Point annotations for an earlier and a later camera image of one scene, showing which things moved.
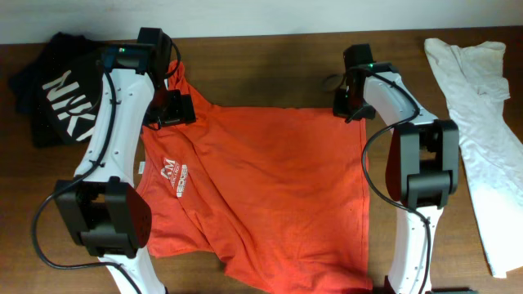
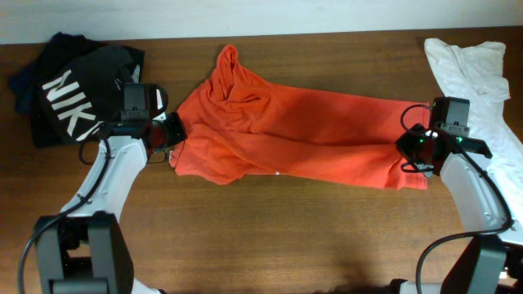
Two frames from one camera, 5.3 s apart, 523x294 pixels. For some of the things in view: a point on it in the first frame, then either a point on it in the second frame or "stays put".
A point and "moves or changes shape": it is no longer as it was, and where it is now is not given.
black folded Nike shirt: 61,91 stays put
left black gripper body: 172,110 -> 171,129
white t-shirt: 471,75 stays put
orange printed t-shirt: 280,195 moves or changes shape
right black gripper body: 351,105 -> 412,146
